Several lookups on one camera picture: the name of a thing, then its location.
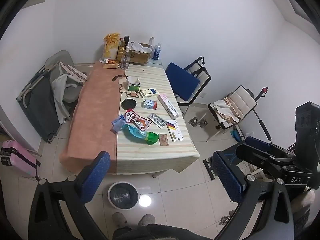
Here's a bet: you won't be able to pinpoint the teal green snack bag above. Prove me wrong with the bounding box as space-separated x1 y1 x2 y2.
121 124 159 145

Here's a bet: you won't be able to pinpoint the red white snack bag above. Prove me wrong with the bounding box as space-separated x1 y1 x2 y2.
124 109 151 131

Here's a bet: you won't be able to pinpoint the blue wrapper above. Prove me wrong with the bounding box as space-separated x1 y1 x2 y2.
111 114 128 133

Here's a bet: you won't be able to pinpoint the black round lid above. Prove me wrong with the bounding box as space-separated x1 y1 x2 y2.
121 99 137 111

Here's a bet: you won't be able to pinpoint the blue cushion office chair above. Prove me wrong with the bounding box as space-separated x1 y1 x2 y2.
165 56 212 115

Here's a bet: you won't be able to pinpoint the cardboard box with paper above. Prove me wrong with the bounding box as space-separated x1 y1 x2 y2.
130 41 152 65

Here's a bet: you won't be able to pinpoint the white round trash bin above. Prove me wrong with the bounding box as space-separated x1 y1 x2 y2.
107 181 139 210

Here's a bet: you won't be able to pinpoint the silver blister pack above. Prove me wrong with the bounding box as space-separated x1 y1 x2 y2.
148 113 167 129

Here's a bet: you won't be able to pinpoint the long pink white box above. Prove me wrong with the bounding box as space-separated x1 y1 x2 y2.
157 94 180 120

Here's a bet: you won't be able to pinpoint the yellow snack bag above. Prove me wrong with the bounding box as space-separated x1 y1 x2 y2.
103 33 120 60

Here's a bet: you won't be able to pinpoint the dark folding cot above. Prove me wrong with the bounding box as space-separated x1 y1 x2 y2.
16 59 61 143

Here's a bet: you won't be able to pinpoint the blue red milk carton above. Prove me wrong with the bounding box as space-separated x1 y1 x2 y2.
142 99 157 109

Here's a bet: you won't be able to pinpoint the white chair with clothes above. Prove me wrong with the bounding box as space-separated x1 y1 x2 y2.
206 85 257 142

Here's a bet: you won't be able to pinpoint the cat shaped coaster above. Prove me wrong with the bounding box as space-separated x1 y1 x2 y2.
112 75 140 98

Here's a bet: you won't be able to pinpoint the black blue exercise bench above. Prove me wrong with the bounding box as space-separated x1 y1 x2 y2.
202 144 262 180

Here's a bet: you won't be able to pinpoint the left grey slipper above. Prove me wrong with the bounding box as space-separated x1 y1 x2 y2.
112 212 127 228

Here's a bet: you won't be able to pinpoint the right grey slipper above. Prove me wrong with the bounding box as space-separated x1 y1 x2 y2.
138 214 156 226

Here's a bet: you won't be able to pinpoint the black trousers legs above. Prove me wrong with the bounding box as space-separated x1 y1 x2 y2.
112 224 206 239

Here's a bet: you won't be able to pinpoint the white blue medicine box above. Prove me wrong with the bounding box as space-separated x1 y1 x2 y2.
139 88 159 98

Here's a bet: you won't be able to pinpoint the metal dumbbell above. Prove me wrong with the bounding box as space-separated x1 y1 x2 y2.
188 117 208 128

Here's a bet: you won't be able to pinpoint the blue label water bottle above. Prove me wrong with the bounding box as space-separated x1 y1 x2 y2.
152 43 162 61

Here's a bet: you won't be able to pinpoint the white table leg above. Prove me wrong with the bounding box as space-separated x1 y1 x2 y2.
152 171 165 178

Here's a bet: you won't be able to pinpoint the grey chair with cloth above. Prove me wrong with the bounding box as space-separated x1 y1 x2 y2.
44 49 89 106

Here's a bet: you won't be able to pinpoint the small brown card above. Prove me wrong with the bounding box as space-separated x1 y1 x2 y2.
159 134 169 146

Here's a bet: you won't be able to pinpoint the pink suitcase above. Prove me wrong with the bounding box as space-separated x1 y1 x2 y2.
1 140 41 181

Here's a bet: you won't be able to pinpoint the clear glass bottle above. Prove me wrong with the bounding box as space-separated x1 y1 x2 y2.
120 42 131 69

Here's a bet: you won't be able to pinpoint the grey slipper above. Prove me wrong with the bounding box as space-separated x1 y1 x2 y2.
112 212 127 228
138 214 156 226

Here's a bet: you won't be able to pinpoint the striped cream tablecloth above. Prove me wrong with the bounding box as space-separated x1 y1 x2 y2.
117 64 200 175

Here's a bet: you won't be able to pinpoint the amber jar with dark lid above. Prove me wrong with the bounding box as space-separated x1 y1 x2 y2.
117 36 130 62

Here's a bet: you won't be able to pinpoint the flag striped white box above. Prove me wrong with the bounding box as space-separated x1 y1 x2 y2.
166 120 184 142

